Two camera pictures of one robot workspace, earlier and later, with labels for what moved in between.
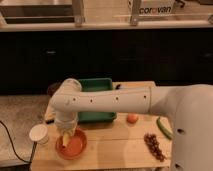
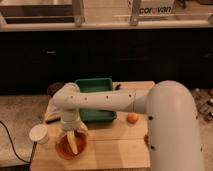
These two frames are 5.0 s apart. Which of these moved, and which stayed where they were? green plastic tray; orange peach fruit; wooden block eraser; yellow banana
Moved: yellow banana
Stayed: green plastic tray; wooden block eraser; orange peach fruit
